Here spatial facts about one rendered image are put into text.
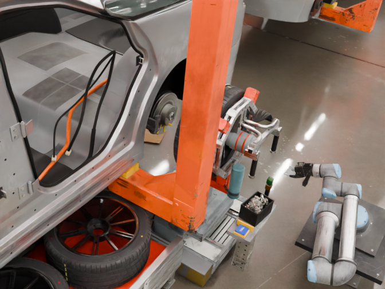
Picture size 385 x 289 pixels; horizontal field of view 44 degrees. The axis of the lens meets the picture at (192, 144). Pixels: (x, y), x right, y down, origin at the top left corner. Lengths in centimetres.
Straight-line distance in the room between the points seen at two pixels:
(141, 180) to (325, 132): 260
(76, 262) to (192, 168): 85
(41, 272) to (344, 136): 344
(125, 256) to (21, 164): 91
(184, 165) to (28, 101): 119
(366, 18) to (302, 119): 176
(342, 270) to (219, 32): 146
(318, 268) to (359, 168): 213
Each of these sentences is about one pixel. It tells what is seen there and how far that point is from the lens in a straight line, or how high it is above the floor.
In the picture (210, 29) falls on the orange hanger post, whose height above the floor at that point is 185.
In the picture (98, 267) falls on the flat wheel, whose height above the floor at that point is 49.
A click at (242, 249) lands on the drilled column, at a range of 343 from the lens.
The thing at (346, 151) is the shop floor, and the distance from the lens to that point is 502.
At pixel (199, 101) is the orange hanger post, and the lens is 246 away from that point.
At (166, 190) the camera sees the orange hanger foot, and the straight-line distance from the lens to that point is 296.
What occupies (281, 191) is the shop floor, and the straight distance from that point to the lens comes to 428.
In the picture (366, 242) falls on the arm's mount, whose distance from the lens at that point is 356.
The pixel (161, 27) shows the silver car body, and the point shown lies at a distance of 285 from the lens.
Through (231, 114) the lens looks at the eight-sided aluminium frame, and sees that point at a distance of 305.
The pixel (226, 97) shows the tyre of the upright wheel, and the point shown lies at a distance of 309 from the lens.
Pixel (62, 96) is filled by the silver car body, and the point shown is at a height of 102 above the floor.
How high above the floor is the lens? 272
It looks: 36 degrees down
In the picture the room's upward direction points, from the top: 7 degrees clockwise
